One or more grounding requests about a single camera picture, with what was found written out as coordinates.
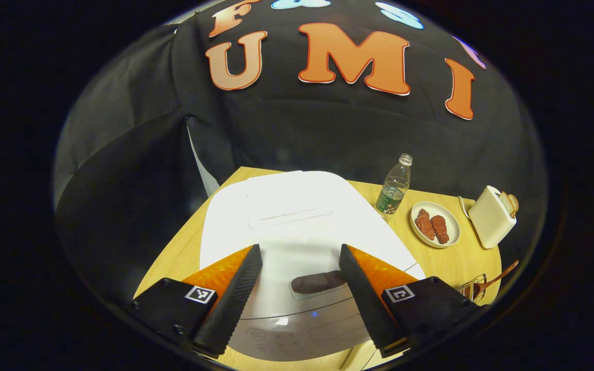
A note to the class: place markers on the white round plate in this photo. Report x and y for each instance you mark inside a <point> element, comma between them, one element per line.
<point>455,232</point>

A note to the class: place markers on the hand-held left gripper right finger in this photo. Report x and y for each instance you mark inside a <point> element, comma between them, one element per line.
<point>366,304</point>

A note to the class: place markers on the white toaster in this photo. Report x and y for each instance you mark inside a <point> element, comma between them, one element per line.
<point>490,221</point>

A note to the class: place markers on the toast bread slice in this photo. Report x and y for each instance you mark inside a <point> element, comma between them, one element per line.
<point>514,202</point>
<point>505,203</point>

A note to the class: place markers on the black backdrop cloth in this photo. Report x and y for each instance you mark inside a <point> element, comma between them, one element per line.
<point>302,134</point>

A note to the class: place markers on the white rice cooker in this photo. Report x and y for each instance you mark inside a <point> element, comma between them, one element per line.
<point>297,226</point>

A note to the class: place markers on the red meat piece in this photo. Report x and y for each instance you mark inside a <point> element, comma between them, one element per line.
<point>440,230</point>
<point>425,224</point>

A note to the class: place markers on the clear plastic water bottle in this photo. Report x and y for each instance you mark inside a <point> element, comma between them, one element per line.
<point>392,196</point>

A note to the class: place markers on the brown wooden spoon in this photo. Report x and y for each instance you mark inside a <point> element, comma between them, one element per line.
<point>500,275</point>

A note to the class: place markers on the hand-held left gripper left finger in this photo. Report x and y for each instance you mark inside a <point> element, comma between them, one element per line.
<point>235,304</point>

